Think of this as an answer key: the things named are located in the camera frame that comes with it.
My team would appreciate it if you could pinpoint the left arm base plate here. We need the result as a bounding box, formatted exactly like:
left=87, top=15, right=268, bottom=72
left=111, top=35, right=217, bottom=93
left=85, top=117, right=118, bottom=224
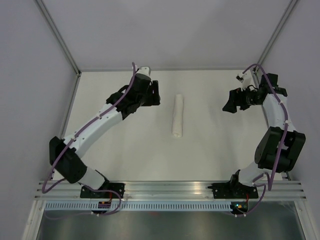
left=80, top=182, right=125, bottom=199

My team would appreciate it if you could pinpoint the aluminium frame post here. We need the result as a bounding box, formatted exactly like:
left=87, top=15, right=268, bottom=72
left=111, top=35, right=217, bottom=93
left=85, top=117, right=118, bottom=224
left=257, top=0, right=300, bottom=66
left=34, top=0, right=81, bottom=77

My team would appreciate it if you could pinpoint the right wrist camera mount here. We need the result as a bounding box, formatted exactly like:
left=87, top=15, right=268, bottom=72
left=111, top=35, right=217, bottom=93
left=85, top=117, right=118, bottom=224
left=236, top=72, right=252, bottom=91

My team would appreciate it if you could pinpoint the right aluminium frame post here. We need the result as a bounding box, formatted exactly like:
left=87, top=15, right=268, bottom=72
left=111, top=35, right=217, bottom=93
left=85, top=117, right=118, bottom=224
left=257, top=0, right=300, bottom=66

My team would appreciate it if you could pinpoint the front aluminium rail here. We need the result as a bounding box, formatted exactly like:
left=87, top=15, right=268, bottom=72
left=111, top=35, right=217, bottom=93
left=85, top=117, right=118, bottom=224
left=33, top=180, right=307, bottom=202

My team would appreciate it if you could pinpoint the white slotted cable duct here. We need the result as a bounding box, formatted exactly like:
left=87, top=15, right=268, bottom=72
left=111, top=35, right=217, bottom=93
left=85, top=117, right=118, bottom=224
left=45, top=201, right=232, bottom=212

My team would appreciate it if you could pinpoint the left aluminium frame post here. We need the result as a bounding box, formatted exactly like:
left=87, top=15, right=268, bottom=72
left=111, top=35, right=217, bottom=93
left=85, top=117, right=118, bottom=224
left=34, top=0, right=81, bottom=77

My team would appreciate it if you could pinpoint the white cloth napkin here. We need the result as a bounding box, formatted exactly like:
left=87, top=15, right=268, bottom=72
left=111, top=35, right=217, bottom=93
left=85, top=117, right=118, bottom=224
left=172, top=94, right=184, bottom=138

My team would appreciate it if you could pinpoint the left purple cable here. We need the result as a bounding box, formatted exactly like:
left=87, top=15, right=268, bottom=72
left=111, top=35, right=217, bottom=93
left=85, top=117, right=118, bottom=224
left=41, top=61, right=141, bottom=220

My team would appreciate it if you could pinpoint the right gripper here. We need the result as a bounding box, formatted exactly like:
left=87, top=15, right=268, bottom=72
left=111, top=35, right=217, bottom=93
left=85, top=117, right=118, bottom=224
left=222, top=84, right=261, bottom=114

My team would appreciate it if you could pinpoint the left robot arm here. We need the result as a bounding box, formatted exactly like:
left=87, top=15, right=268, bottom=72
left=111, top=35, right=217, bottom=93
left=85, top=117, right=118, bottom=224
left=49, top=66, right=161, bottom=198

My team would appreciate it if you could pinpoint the back aluminium frame rail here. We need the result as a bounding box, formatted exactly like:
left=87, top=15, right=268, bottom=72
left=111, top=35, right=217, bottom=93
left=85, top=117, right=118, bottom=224
left=81, top=66, right=247, bottom=73

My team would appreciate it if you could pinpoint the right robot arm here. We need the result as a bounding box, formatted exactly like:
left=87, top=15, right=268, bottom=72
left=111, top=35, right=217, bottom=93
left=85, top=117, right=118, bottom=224
left=222, top=73, right=306, bottom=198

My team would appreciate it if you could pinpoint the left side aluminium rail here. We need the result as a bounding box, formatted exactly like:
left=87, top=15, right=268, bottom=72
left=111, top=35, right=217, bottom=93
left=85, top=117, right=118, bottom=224
left=58, top=71, right=82, bottom=138

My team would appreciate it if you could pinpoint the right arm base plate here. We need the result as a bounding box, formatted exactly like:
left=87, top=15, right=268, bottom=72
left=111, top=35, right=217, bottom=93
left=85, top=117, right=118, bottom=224
left=207, top=182, right=259, bottom=200

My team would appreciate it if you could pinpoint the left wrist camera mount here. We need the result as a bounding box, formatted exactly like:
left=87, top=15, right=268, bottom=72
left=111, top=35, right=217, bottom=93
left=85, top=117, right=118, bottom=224
left=136, top=66, right=151, bottom=76

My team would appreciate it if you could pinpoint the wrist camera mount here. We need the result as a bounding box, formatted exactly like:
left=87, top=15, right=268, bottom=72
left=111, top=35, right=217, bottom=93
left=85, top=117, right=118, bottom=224
left=136, top=66, right=151, bottom=76
left=236, top=72, right=252, bottom=91

